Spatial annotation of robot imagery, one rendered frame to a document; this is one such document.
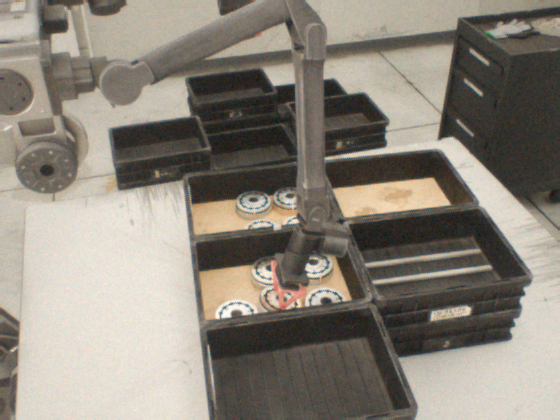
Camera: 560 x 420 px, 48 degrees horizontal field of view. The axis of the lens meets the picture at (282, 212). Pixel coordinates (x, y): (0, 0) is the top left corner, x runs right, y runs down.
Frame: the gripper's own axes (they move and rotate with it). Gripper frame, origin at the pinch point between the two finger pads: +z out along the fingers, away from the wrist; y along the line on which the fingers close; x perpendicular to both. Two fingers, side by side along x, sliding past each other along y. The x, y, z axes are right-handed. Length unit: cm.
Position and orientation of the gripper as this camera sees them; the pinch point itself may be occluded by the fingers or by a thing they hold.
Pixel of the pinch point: (280, 297)
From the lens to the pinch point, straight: 152.2
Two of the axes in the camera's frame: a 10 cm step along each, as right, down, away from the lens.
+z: -3.1, 8.2, 4.8
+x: -9.3, -1.5, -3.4
